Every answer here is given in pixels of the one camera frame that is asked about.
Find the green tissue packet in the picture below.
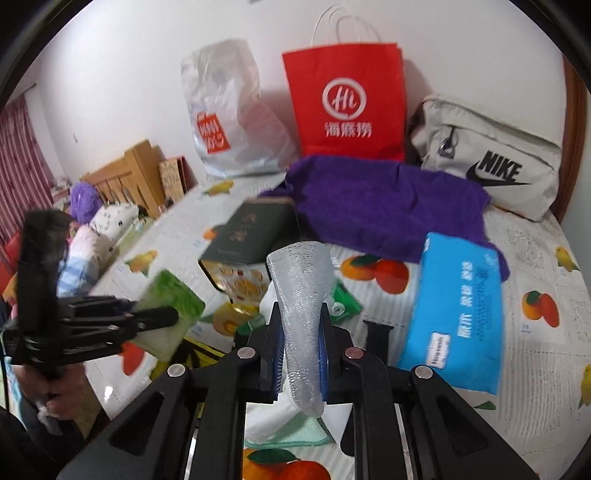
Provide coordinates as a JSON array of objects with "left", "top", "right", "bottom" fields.
[{"left": 132, "top": 270, "right": 205, "bottom": 362}]

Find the fruit pattern wet wipe packet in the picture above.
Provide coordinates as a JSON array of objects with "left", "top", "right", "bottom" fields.
[{"left": 199, "top": 260, "right": 270, "bottom": 305}]

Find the translucent mesh drawstring pouch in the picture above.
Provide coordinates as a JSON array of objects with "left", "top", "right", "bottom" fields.
[{"left": 266, "top": 241, "right": 335, "bottom": 418}]

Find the yellow mesh pouch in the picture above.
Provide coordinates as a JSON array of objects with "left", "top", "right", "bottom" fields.
[{"left": 149, "top": 339, "right": 225, "bottom": 381}]

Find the person's left hand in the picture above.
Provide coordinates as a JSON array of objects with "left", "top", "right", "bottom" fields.
[{"left": 13, "top": 364, "right": 88, "bottom": 420}]

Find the mint green cloth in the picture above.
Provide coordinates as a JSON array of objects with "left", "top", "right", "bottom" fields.
[{"left": 245, "top": 403, "right": 332, "bottom": 449}]

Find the white spotted plush toy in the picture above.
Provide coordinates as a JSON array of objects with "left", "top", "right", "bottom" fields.
[{"left": 89, "top": 203, "right": 139, "bottom": 243}]

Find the blue tissue pack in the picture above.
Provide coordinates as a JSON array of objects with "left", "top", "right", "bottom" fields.
[{"left": 397, "top": 233, "right": 504, "bottom": 395}]

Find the purple plush toy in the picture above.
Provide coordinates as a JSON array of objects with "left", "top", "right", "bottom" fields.
[{"left": 70, "top": 182, "right": 103, "bottom": 224}]

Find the green sachet packet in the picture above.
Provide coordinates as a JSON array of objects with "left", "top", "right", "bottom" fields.
[{"left": 327, "top": 280, "right": 363, "bottom": 324}]

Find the red striped curtain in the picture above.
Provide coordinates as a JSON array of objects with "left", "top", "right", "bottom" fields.
[{"left": 0, "top": 95, "right": 53, "bottom": 246}]

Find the wooden headboard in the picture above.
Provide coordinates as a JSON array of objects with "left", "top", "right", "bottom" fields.
[{"left": 80, "top": 140, "right": 165, "bottom": 219}]

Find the patterned gift box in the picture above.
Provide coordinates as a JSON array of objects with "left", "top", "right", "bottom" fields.
[{"left": 158, "top": 156, "right": 195, "bottom": 203}]

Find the dark green tin box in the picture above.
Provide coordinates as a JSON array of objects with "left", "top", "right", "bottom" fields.
[{"left": 199, "top": 197, "right": 301, "bottom": 265}]

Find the purple fleece towel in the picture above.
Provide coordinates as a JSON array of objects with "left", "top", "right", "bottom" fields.
[{"left": 264, "top": 155, "right": 492, "bottom": 263}]

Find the white Miniso plastic bag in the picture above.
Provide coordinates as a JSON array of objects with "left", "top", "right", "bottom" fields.
[{"left": 180, "top": 39, "right": 297, "bottom": 178}]

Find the beige Nike pouch bag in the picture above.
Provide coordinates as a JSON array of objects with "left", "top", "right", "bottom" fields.
[{"left": 410, "top": 94, "right": 562, "bottom": 221}]

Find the red paper shopping bag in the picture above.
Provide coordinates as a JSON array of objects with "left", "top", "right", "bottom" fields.
[{"left": 283, "top": 40, "right": 407, "bottom": 162}]

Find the brown wooden door frame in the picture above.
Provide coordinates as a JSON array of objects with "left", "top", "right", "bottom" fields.
[{"left": 551, "top": 57, "right": 587, "bottom": 223}]

